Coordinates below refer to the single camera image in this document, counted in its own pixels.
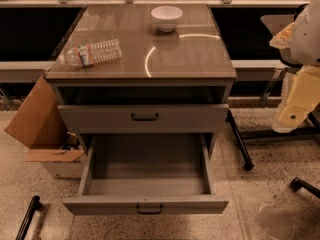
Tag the grey drawer cabinet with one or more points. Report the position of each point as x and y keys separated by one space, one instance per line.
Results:
x=187 y=66

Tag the black foot bottom right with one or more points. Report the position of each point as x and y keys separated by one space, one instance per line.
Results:
x=297 y=183

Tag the white ceramic bowl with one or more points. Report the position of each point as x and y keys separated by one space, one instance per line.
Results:
x=166 y=18

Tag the black bar bottom left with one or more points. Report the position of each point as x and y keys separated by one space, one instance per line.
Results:
x=34 y=206

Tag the grey middle drawer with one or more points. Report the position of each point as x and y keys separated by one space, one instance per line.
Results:
x=101 y=119

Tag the brown cardboard box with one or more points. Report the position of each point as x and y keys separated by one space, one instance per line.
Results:
x=39 y=126

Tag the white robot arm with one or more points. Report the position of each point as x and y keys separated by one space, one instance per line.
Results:
x=302 y=38

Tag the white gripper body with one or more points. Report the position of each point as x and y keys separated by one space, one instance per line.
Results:
x=307 y=39

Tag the clear plastic water bottle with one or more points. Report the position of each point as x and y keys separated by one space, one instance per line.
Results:
x=91 y=54

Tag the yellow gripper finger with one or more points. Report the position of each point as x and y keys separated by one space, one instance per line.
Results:
x=299 y=97

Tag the grey open bottom drawer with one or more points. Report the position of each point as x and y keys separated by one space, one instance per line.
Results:
x=146 y=174

